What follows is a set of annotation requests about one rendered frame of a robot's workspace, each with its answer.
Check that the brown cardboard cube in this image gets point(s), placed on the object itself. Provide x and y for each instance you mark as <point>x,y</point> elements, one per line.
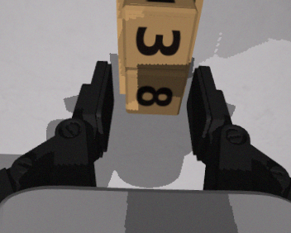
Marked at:
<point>154,91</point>
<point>158,34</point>

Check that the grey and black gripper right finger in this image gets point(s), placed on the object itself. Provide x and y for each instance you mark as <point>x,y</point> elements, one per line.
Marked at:
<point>226,148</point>

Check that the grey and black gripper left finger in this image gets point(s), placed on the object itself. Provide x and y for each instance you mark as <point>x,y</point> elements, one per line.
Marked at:
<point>67,157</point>

